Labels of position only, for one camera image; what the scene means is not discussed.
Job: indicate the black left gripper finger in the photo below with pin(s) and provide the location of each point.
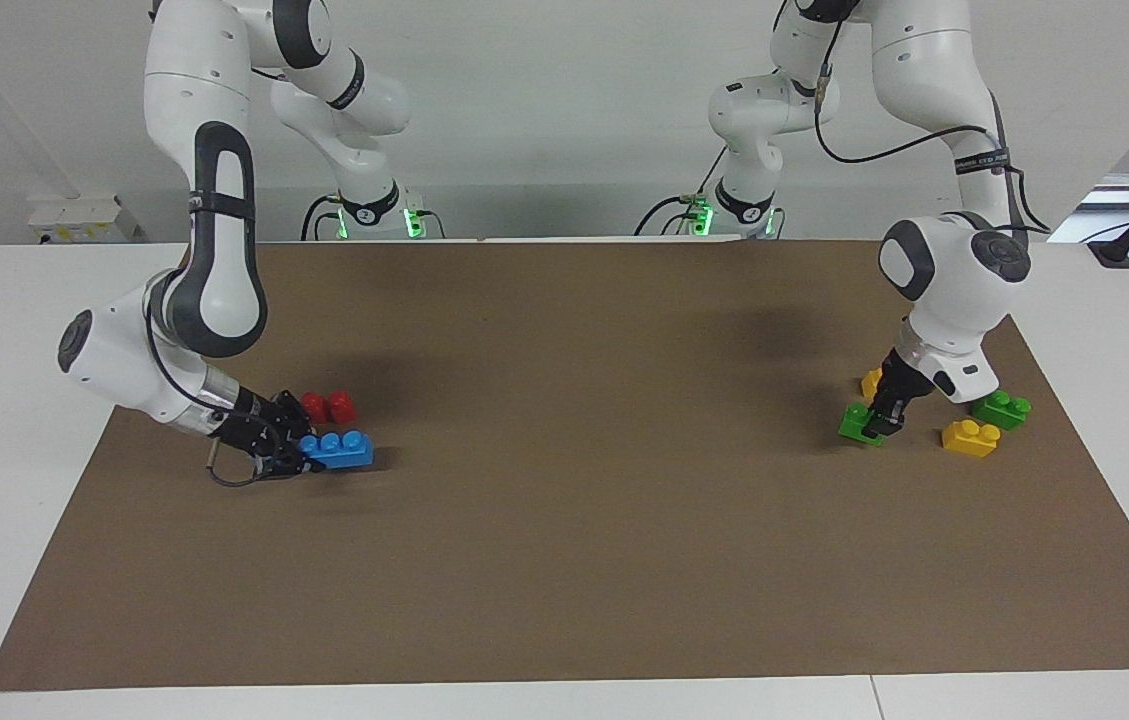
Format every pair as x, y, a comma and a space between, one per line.
894, 420
874, 410

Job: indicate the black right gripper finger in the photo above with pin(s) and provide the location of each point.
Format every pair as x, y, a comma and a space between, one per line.
289, 464
292, 412

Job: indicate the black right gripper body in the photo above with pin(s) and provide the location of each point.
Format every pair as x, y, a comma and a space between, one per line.
249, 430

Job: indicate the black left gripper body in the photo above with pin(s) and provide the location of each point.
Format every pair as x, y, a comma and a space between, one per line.
904, 375

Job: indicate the green two-stud toy block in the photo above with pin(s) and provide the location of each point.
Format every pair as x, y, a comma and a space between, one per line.
1004, 412
854, 424

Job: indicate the blue three-stud toy block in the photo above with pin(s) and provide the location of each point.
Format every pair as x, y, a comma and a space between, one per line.
344, 452

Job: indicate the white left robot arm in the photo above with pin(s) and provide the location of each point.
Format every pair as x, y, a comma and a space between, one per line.
964, 280

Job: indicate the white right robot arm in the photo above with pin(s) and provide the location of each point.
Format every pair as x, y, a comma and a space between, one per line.
214, 250

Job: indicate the yellow two-stud toy block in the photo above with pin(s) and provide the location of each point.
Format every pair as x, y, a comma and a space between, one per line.
969, 440
871, 382

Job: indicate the red two-stud toy block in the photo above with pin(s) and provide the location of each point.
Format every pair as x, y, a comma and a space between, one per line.
334, 406

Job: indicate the white power box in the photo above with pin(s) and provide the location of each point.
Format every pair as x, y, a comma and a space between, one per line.
79, 220

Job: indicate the brown table mat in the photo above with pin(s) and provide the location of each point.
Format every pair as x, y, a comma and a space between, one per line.
564, 540

